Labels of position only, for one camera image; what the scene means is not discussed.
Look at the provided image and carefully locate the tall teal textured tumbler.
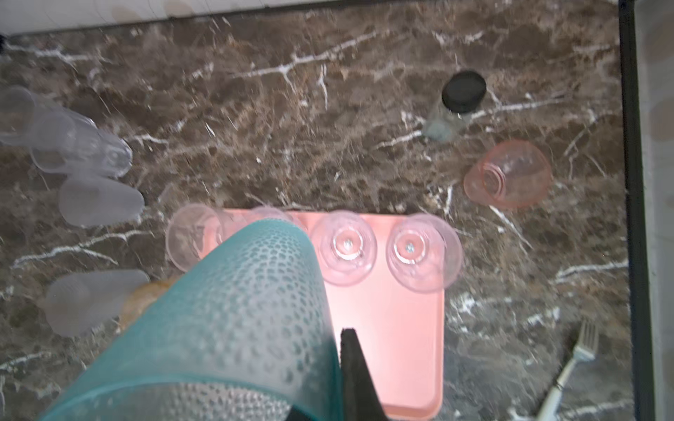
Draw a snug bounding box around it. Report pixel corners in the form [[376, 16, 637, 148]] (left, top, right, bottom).
[[45, 219, 343, 420]]

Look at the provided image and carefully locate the white handled fork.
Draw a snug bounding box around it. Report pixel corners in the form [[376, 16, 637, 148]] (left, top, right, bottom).
[[535, 319, 600, 421]]

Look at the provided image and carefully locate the herb spice jar black lid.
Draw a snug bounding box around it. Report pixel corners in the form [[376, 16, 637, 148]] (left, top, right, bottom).
[[422, 70, 487, 142]]

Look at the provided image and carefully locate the pink plastic tray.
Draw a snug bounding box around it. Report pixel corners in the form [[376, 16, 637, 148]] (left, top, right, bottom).
[[199, 208, 446, 421]]

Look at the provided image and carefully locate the pink short plastic cup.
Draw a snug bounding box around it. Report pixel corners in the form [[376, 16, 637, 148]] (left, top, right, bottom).
[[463, 140, 552, 210]]

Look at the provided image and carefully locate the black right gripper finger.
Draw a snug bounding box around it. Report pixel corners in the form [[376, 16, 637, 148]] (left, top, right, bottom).
[[340, 328, 389, 421]]

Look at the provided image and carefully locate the black corner frame post right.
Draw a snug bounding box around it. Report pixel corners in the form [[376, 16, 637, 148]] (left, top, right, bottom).
[[618, 0, 656, 420]]

